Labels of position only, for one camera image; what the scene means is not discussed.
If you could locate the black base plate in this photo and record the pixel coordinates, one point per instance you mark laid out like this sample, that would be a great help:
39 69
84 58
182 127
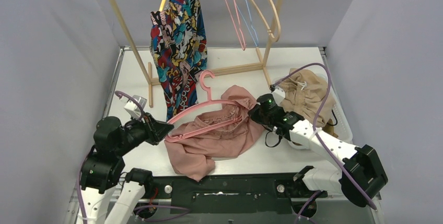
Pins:
230 194

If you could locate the colourful comic print shorts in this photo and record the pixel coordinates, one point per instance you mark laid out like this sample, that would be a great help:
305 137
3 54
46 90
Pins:
179 49

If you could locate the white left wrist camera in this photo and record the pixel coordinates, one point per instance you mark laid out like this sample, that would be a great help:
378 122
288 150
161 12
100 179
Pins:
134 107

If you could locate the wooden clothes rack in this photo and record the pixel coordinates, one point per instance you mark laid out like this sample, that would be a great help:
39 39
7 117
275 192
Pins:
147 70

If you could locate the beige wooden hanger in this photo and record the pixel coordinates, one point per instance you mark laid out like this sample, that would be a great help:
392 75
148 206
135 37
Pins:
268 4

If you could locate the pink shorts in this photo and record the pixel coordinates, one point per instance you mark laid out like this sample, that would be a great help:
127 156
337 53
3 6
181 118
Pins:
193 157

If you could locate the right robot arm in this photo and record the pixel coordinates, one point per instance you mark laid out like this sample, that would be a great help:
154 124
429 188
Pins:
358 175

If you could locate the beige shorts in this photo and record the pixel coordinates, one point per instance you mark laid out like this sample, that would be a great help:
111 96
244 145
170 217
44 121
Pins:
305 92

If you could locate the blue hanger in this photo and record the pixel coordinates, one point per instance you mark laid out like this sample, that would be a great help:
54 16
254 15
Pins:
247 22

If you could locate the white plastic basket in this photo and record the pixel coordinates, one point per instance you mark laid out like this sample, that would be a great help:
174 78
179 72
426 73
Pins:
339 121

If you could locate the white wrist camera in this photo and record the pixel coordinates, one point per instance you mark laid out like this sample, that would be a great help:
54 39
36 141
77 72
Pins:
279 95
134 107

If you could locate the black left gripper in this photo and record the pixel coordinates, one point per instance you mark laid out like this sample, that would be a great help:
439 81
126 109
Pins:
151 130

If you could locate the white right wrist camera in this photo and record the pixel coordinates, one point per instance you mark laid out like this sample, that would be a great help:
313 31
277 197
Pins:
279 95

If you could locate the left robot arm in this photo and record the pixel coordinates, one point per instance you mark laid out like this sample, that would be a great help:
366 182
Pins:
102 168

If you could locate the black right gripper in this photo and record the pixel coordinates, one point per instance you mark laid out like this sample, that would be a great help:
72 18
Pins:
254 115

